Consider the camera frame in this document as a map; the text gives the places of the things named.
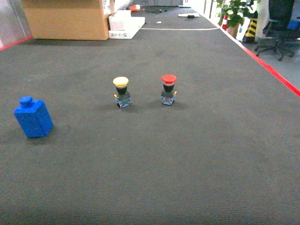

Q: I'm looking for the blue block part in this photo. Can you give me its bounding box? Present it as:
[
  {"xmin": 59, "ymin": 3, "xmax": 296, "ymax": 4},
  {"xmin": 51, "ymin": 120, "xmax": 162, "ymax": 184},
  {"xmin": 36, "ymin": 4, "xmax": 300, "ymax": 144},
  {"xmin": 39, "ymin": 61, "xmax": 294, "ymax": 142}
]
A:
[{"xmin": 14, "ymin": 96, "xmax": 53, "ymax": 138}]

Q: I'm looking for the white flat box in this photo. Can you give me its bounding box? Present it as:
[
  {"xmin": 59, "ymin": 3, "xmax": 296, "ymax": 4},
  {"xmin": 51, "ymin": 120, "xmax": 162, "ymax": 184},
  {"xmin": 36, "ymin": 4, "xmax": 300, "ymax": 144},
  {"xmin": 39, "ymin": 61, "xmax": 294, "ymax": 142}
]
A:
[{"xmin": 109, "ymin": 17, "xmax": 145, "ymax": 39}]

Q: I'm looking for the white small box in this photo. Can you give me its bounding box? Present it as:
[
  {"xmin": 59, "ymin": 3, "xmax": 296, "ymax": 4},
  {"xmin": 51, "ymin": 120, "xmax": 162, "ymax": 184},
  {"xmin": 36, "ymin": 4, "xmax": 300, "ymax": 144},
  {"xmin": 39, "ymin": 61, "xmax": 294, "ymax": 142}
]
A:
[{"xmin": 109, "ymin": 10, "xmax": 131, "ymax": 30}]

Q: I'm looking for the orange fallen cone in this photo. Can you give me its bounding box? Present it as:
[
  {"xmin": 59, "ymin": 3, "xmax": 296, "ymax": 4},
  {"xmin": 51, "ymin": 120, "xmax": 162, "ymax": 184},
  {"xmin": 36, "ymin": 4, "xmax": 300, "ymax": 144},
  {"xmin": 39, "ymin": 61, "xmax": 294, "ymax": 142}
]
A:
[{"xmin": 128, "ymin": 4, "xmax": 141, "ymax": 12}]

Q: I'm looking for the red white traffic cone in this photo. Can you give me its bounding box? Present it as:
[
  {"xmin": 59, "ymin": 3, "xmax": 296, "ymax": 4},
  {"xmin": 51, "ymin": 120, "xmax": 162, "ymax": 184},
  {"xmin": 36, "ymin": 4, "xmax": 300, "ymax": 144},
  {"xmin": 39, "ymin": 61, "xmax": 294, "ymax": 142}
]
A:
[{"xmin": 221, "ymin": 15, "xmax": 228, "ymax": 31}]

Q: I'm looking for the potted green plant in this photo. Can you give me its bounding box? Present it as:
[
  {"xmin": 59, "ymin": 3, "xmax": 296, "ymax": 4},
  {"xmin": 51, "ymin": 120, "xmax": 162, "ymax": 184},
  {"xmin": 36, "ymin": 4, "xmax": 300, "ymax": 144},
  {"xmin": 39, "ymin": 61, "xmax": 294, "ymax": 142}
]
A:
[{"xmin": 214, "ymin": 0, "xmax": 255, "ymax": 38}]

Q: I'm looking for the large cardboard box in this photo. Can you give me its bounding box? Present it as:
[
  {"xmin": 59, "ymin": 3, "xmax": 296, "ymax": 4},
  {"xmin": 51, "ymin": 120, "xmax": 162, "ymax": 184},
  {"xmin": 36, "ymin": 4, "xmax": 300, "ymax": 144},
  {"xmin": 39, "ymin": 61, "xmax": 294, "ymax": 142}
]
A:
[{"xmin": 21, "ymin": 0, "xmax": 114, "ymax": 41}]

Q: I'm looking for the black office chair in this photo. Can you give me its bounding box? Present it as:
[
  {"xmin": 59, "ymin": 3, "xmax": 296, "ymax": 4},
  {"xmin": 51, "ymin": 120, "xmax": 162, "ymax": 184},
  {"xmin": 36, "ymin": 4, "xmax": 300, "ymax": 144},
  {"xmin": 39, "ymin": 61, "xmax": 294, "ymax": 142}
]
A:
[{"xmin": 255, "ymin": 0, "xmax": 300, "ymax": 61}]

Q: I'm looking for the red push button switch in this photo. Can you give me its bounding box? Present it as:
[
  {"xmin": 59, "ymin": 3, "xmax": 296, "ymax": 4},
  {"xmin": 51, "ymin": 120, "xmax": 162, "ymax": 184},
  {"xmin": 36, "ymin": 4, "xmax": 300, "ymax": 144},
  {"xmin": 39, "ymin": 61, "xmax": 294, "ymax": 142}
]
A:
[{"xmin": 160, "ymin": 74, "xmax": 177, "ymax": 105}]

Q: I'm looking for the yellow push button switch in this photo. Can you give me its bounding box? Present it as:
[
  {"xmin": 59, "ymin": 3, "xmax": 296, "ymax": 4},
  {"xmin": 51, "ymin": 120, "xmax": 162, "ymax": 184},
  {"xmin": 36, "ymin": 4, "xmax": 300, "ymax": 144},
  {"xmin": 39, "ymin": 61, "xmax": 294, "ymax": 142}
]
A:
[{"xmin": 113, "ymin": 76, "xmax": 132, "ymax": 109}]

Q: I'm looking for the yellow black striped post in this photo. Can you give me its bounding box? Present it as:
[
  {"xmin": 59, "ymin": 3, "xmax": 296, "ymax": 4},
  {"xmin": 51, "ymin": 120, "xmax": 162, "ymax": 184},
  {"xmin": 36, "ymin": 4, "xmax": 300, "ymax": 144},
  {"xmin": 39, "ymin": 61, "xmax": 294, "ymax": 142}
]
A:
[{"xmin": 242, "ymin": 18, "xmax": 257, "ymax": 44}]

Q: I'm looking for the red conveyor side rail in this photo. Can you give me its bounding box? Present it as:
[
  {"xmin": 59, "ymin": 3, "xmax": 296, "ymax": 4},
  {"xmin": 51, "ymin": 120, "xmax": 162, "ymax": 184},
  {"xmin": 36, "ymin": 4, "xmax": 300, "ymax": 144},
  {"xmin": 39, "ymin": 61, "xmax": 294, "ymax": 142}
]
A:
[{"xmin": 217, "ymin": 26, "xmax": 300, "ymax": 97}]

